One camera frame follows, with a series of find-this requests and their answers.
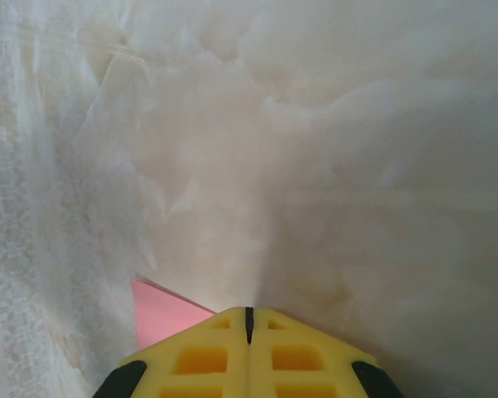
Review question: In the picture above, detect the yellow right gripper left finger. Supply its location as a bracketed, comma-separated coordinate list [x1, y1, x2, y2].
[91, 305, 250, 398]

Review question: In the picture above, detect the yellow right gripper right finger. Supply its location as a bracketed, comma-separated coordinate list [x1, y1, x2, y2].
[247, 305, 406, 398]

